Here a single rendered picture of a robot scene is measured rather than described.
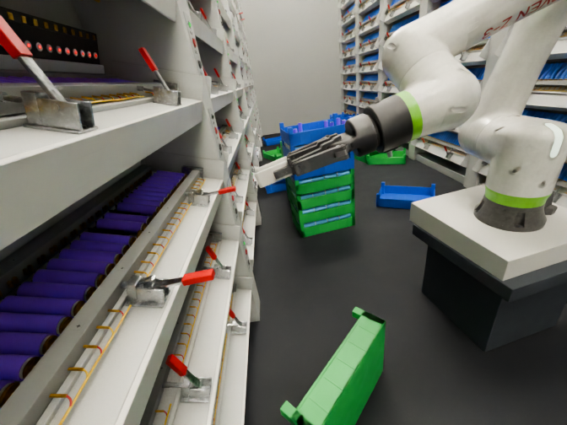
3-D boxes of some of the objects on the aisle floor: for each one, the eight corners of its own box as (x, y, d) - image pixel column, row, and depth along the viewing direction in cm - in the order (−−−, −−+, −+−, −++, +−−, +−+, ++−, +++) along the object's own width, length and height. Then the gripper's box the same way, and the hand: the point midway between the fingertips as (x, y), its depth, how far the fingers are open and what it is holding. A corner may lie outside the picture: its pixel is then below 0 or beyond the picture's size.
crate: (383, 370, 72) (386, 320, 63) (322, 488, 53) (314, 440, 44) (356, 354, 77) (355, 305, 68) (292, 457, 59) (279, 408, 49)
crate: (340, 209, 159) (339, 197, 155) (355, 225, 141) (354, 212, 137) (292, 220, 155) (290, 208, 151) (301, 238, 137) (299, 224, 133)
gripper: (393, 158, 44) (265, 210, 47) (361, 142, 59) (264, 183, 61) (383, 115, 41) (246, 172, 44) (353, 110, 56) (251, 153, 58)
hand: (272, 172), depth 52 cm, fingers open, 3 cm apart
